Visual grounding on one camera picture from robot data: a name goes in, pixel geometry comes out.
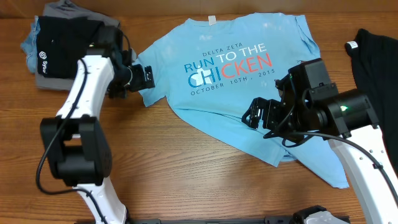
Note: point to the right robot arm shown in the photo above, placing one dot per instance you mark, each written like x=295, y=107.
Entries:
x=348, y=122

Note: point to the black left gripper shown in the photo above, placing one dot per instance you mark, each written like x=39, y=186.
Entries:
x=139, y=82

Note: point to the black unfolded shirt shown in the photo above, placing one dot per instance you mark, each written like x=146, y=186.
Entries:
x=374, y=67

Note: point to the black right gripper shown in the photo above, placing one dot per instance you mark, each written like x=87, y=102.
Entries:
x=270, y=121

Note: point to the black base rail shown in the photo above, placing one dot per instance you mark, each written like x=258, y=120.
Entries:
x=266, y=220

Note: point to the folded blue denim garment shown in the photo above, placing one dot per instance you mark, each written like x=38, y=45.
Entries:
x=29, y=46

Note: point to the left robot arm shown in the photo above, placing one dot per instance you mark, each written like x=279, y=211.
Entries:
x=77, y=156

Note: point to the light blue printed t-shirt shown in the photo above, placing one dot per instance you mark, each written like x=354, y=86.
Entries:
x=209, y=73

